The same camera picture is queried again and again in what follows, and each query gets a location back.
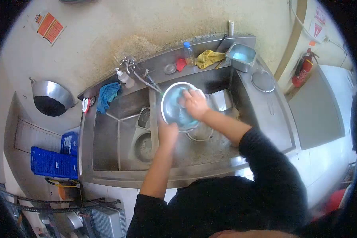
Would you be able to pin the person's left hand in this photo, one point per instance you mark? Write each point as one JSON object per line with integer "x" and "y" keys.
{"x": 168, "y": 134}

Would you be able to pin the person's right hand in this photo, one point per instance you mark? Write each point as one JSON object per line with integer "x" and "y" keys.
{"x": 196, "y": 104}

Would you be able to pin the person's left fingers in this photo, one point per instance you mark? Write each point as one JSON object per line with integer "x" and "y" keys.
{"x": 168, "y": 126}

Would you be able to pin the person's right fingers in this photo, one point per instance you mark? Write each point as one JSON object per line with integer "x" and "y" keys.
{"x": 190, "y": 95}

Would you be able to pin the round steel bowl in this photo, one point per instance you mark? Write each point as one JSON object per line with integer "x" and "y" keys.
{"x": 169, "y": 108}

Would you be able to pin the light blue wash cloth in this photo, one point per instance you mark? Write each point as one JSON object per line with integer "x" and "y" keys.
{"x": 185, "y": 119}

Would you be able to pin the small steel tray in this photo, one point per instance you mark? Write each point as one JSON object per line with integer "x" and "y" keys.
{"x": 144, "y": 118}

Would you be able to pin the square steel tub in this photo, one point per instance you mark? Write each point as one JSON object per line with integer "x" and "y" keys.
{"x": 221, "y": 100}

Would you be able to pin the round dirty steel pot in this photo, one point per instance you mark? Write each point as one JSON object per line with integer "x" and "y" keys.
{"x": 143, "y": 147}

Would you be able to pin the red cloth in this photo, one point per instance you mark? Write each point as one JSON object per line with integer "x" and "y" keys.
{"x": 181, "y": 64}

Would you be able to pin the small round steel lid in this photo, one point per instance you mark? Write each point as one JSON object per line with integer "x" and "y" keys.
{"x": 170, "y": 68}

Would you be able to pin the clear bottle with blue cap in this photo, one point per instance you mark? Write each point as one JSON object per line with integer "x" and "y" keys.
{"x": 188, "y": 55}

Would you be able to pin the yellow cloth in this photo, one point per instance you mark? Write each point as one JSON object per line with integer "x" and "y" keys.
{"x": 208, "y": 58}

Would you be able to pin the steel faucet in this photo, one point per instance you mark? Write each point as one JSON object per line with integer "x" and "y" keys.
{"x": 142, "y": 80}

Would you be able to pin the white pump soap bottle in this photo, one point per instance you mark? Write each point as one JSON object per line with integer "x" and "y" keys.
{"x": 126, "y": 79}

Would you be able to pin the rectangular steel container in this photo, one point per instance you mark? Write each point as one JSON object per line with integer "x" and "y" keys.
{"x": 241, "y": 56}

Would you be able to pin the dark blue rag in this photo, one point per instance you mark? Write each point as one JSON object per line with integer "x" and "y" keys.
{"x": 107, "y": 95}

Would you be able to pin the stainless steel double sink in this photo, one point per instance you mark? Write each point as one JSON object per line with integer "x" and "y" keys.
{"x": 255, "y": 125}

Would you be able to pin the white tube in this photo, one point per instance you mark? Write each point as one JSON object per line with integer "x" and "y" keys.
{"x": 231, "y": 28}

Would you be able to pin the red white small brush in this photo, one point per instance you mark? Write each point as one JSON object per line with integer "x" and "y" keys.
{"x": 85, "y": 104}

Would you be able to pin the small blue plastic crate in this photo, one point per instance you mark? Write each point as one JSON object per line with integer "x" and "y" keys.
{"x": 70, "y": 143}

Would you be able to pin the person's body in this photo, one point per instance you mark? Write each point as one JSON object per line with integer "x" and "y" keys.
{"x": 226, "y": 208}

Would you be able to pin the grey plastic basket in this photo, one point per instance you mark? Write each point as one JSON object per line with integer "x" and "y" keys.
{"x": 108, "y": 221}

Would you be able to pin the red fire extinguisher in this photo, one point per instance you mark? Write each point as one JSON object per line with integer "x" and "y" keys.
{"x": 304, "y": 70}

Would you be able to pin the large steel wok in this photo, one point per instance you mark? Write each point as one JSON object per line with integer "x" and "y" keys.
{"x": 52, "y": 95}

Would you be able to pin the large blue plastic crate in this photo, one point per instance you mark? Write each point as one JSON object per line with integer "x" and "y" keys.
{"x": 52, "y": 163}

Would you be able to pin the grey cabinet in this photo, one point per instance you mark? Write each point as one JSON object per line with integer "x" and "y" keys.
{"x": 315, "y": 113}

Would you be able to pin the red white warning signs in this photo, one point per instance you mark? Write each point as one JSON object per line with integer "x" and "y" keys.
{"x": 317, "y": 29}

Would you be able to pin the black metal rack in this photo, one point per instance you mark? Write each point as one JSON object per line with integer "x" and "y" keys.
{"x": 47, "y": 205}

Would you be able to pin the orange wall poster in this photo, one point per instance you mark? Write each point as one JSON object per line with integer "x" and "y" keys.
{"x": 50, "y": 28}

